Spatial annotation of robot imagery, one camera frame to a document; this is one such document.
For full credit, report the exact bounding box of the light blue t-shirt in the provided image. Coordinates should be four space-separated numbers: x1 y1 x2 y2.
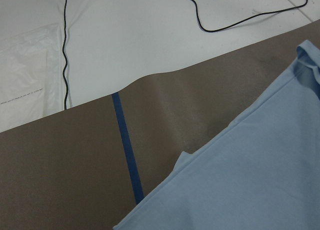
115 40 320 229

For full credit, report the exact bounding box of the brown paper table cover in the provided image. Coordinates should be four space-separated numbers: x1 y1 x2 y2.
0 21 320 229

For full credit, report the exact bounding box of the clear plastic bag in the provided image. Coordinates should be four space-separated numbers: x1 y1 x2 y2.
0 24 65 132

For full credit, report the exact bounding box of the black pendant cable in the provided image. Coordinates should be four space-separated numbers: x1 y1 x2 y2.
173 0 309 33

